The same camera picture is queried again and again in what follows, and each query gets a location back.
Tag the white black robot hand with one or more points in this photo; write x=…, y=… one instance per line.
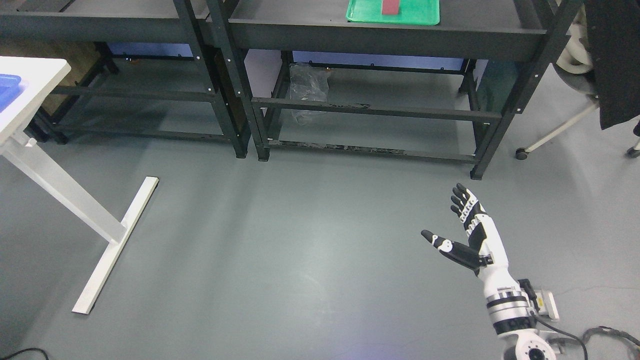
x=485, y=253

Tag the pink foam block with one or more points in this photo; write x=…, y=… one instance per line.
x=390, y=7

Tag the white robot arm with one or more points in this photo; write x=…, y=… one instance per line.
x=512, y=313

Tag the black right shelf rack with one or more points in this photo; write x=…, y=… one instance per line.
x=478, y=66

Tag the black shelf rack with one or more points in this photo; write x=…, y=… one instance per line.
x=478, y=66
x=139, y=68

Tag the green plastic tray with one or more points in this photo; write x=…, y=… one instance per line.
x=409, y=12

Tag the black left shelf rack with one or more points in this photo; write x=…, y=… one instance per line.
x=139, y=68

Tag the blue plastic tray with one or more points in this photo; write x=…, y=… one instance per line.
x=9, y=89

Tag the white office chair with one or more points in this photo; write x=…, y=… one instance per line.
x=576, y=68

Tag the clear plastic bag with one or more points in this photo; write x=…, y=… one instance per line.
x=308, y=83

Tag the black hanging cloth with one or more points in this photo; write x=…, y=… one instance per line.
x=613, y=30

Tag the white table with legs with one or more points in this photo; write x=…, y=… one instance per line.
x=38, y=78

